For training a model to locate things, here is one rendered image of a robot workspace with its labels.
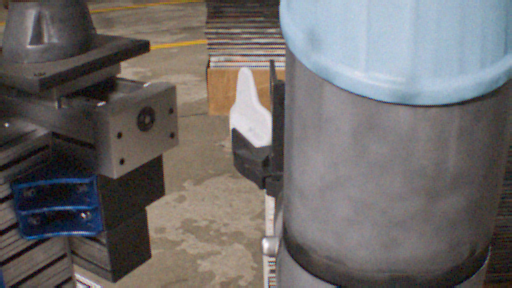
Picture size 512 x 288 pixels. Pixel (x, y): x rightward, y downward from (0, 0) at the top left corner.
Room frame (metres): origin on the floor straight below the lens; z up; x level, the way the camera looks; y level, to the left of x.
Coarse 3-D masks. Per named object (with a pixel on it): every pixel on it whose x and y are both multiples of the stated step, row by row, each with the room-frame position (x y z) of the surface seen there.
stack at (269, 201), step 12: (504, 180) 0.52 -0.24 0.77; (504, 192) 0.52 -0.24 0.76; (504, 204) 0.52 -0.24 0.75; (504, 216) 0.52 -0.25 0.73; (504, 228) 0.52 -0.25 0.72; (492, 240) 0.52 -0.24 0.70; (504, 240) 0.52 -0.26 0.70; (492, 252) 0.52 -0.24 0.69; (504, 252) 0.52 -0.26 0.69; (264, 264) 0.82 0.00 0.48; (492, 264) 0.52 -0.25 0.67; (504, 264) 0.52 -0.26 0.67; (264, 276) 0.78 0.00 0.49; (492, 276) 0.52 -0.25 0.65; (504, 276) 0.52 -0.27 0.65
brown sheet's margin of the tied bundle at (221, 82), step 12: (216, 72) 0.53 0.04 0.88; (228, 72) 0.53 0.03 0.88; (252, 72) 0.53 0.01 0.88; (264, 72) 0.53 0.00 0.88; (216, 84) 0.53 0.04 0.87; (228, 84) 0.53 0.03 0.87; (264, 84) 0.53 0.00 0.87; (216, 96) 0.53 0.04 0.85; (228, 96) 0.53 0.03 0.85; (264, 96) 0.53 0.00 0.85; (216, 108) 0.53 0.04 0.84; (228, 108) 0.53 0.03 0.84
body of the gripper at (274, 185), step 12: (276, 72) 0.37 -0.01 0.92; (276, 84) 0.34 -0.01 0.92; (276, 96) 0.34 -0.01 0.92; (276, 108) 0.34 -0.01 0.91; (276, 120) 0.34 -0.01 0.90; (276, 132) 0.34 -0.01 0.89; (276, 144) 0.34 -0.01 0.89; (276, 156) 0.34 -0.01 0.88; (276, 168) 0.34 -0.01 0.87; (276, 180) 0.34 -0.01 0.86; (276, 192) 0.29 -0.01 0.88; (276, 204) 0.28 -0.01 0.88
